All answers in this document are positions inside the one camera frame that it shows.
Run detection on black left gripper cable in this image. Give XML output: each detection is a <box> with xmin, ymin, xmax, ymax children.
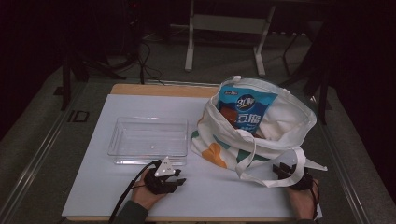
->
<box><xmin>107</xmin><ymin>160</ymin><xmax>162</xmax><ymax>224</ymax></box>

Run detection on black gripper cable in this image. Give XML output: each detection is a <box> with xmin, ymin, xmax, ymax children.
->
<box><xmin>107</xmin><ymin>160</ymin><xmax>162</xmax><ymax>224</ymax></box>
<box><xmin>310</xmin><ymin>179</ymin><xmax>320</xmax><ymax>217</ymax></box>

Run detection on clear plastic container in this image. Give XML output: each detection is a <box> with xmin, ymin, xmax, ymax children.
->
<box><xmin>107</xmin><ymin>116</ymin><xmax>189</xmax><ymax>166</ymax></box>

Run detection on white table mat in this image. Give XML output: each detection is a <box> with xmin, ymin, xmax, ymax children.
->
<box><xmin>61</xmin><ymin>93</ymin><xmax>323</xmax><ymax>218</ymax></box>

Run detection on person's right hand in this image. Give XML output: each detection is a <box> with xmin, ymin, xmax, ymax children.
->
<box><xmin>286</xmin><ymin>178</ymin><xmax>320</xmax><ymax>220</ymax></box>

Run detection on white metal stand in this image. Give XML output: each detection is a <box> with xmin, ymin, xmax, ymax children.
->
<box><xmin>184</xmin><ymin>0</ymin><xmax>276</xmax><ymax>77</ymax></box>

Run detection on blue snack bag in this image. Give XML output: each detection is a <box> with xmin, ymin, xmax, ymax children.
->
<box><xmin>217</xmin><ymin>85</ymin><xmax>279</xmax><ymax>138</ymax></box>

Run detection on person's left hand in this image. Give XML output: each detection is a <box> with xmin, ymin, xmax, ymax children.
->
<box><xmin>130</xmin><ymin>169</ymin><xmax>168</xmax><ymax>211</ymax></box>

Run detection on metal floor rail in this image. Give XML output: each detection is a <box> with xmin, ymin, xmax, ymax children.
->
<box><xmin>0</xmin><ymin>81</ymin><xmax>89</xmax><ymax>220</ymax></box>
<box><xmin>310</xmin><ymin>95</ymin><xmax>372</xmax><ymax>224</ymax></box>

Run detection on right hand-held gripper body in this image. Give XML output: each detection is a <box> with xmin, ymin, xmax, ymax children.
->
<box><xmin>287</xmin><ymin>158</ymin><xmax>329</xmax><ymax>191</ymax></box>

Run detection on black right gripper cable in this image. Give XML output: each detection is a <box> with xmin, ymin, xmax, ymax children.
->
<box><xmin>310</xmin><ymin>179</ymin><xmax>320</xmax><ymax>217</ymax></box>

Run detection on black stand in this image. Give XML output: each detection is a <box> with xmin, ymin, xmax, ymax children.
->
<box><xmin>269</xmin><ymin>20</ymin><xmax>332</xmax><ymax>126</ymax></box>
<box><xmin>60</xmin><ymin>0</ymin><xmax>145</xmax><ymax>112</ymax></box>

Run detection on black floor cables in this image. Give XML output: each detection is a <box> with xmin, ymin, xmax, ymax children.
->
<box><xmin>135</xmin><ymin>39</ymin><xmax>165</xmax><ymax>86</ymax></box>

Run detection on white printed tote bag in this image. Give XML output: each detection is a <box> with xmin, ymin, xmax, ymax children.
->
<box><xmin>190</xmin><ymin>75</ymin><xmax>318</xmax><ymax>189</ymax></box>

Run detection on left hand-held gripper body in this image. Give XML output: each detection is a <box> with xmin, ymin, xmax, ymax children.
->
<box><xmin>144</xmin><ymin>156</ymin><xmax>181</xmax><ymax>196</ymax></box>

